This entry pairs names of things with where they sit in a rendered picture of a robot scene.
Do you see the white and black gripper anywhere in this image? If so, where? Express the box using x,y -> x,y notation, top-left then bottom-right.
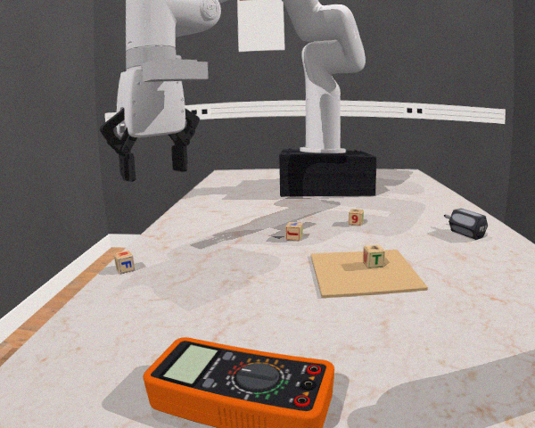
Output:
100,66 -> 200,182

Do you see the orange digital multimeter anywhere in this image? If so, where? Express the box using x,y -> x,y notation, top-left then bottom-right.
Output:
144,337 -> 334,428

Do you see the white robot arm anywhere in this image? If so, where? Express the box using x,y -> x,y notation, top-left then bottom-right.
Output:
126,0 -> 366,153

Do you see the tan flat mat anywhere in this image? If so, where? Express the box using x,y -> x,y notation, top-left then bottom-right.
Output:
311,250 -> 428,298

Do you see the tan letter block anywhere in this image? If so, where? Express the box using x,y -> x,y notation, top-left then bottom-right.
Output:
285,222 -> 303,241
363,245 -> 385,268
349,209 -> 364,226

